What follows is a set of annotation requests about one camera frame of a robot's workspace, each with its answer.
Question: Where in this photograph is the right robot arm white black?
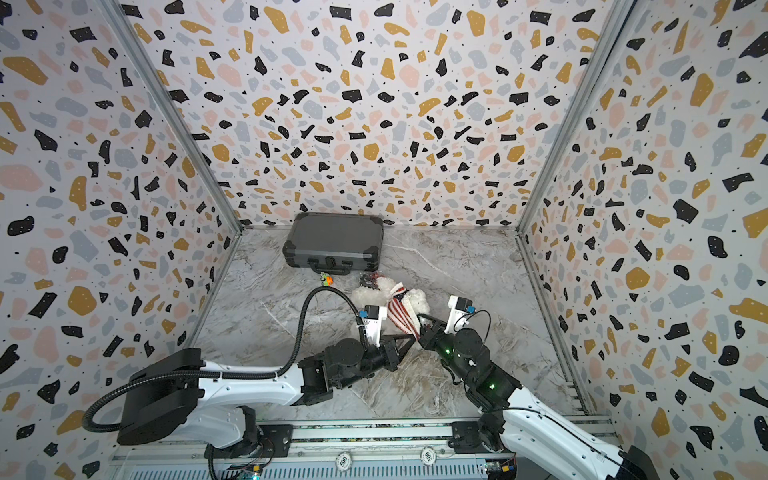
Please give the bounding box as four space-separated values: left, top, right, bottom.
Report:
419 315 659 479

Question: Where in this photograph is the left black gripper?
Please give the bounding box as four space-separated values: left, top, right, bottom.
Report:
340 333 421 391

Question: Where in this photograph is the white teddy bear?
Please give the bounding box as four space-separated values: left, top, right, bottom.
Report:
351 273 430 338

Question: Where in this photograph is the black corrugated cable conduit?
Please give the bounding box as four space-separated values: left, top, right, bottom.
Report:
81 285 368 434

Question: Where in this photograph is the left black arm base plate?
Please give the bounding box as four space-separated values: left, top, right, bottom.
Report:
227 424 294 459

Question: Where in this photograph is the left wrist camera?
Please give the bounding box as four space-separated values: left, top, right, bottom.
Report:
360 305 388 347

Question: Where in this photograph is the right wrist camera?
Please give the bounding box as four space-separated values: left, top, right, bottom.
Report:
445 295 476 333

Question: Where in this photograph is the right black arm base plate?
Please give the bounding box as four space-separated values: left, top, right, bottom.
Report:
448 419 510 454

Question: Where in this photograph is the small green orange toy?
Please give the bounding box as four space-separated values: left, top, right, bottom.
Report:
320 272 334 286

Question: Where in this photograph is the dark grey hard case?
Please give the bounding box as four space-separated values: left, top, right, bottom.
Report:
282 212 384 276

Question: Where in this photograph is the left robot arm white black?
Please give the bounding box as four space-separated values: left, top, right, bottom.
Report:
117 334 415 451

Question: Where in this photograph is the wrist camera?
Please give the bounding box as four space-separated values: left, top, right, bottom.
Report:
360 305 388 347
445 295 476 333

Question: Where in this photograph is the aluminium mounting rail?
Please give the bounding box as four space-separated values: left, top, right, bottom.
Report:
107 417 541 480

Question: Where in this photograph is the bag of toy bricks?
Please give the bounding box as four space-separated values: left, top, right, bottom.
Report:
359 272 380 290

